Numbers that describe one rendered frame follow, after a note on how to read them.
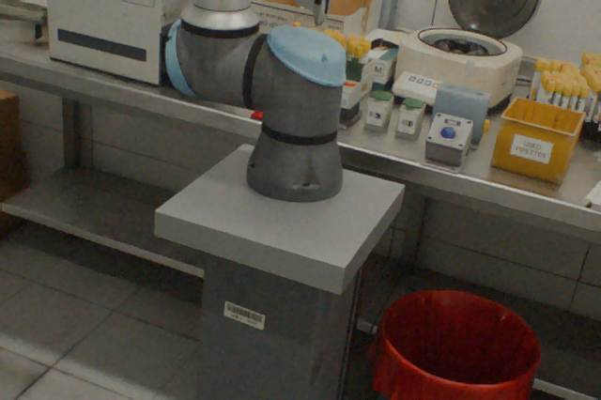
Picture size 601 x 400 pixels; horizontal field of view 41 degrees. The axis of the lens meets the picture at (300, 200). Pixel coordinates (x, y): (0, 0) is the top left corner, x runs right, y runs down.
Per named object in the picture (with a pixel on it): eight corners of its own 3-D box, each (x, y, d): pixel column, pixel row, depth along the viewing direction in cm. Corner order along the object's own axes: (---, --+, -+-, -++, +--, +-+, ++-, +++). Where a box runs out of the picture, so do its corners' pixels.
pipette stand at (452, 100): (425, 138, 158) (435, 90, 153) (433, 126, 164) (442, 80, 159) (476, 150, 155) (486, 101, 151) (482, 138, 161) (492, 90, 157)
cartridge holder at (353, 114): (320, 123, 159) (323, 106, 157) (337, 110, 167) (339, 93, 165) (346, 130, 157) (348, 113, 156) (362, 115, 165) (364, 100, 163)
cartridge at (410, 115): (394, 135, 157) (400, 103, 154) (401, 128, 161) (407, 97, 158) (414, 141, 156) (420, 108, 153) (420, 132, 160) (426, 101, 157)
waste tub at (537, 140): (488, 166, 149) (500, 116, 145) (504, 143, 160) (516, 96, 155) (561, 186, 145) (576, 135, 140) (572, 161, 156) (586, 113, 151)
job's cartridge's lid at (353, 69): (346, 55, 159) (346, 55, 160) (341, 79, 161) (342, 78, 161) (363, 60, 158) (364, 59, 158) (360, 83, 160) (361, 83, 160)
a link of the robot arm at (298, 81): (325, 144, 115) (336, 52, 109) (238, 124, 119) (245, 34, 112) (349, 117, 125) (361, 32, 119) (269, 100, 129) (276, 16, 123)
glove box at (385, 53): (339, 81, 183) (345, 39, 178) (372, 54, 203) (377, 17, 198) (391, 93, 179) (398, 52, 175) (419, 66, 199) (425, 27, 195)
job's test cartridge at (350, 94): (329, 114, 160) (332, 84, 157) (337, 107, 164) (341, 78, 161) (347, 119, 159) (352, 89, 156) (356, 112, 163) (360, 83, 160)
